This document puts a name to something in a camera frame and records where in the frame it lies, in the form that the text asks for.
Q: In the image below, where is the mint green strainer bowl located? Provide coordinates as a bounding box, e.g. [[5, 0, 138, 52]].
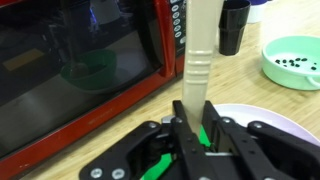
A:
[[262, 35, 320, 90]]

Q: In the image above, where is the red black microwave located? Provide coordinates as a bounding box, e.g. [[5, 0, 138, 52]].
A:
[[0, 0, 186, 180]]

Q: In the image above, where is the dark green bowl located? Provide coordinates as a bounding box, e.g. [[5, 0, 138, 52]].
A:
[[140, 127, 211, 180]]

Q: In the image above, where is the lilac round plate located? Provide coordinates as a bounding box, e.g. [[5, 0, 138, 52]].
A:
[[215, 104, 320, 146]]

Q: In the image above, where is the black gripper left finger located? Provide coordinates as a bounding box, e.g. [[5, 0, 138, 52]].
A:
[[79, 101, 217, 180]]

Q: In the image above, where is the white paper cup blue band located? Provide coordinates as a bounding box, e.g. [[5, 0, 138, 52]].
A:
[[247, 0, 268, 24]]

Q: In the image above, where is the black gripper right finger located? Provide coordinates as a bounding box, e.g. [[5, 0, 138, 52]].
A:
[[203, 102, 320, 180]]

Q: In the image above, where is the big beige plastic spoon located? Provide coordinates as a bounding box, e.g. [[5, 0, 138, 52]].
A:
[[182, 0, 224, 134]]

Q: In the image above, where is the black plastic cup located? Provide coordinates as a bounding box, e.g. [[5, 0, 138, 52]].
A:
[[219, 0, 251, 56]]

